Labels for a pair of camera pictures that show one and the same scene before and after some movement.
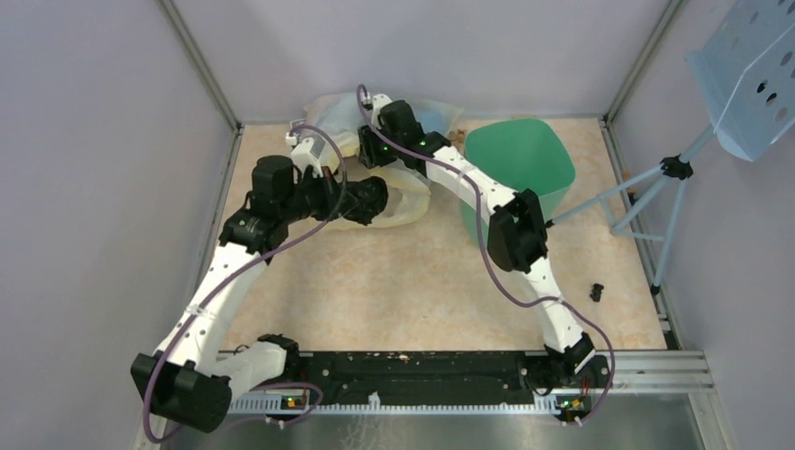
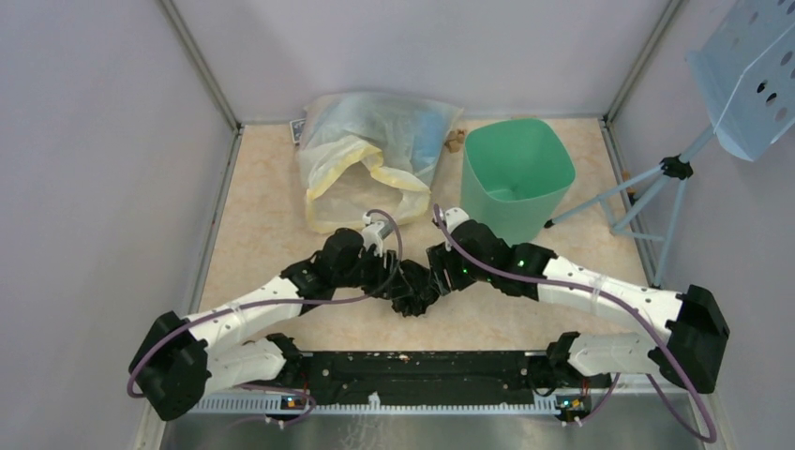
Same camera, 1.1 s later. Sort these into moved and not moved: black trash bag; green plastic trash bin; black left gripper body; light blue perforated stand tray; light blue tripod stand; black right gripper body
Moved: black right gripper body; black trash bag; black left gripper body
Not moved: light blue tripod stand; green plastic trash bin; light blue perforated stand tray
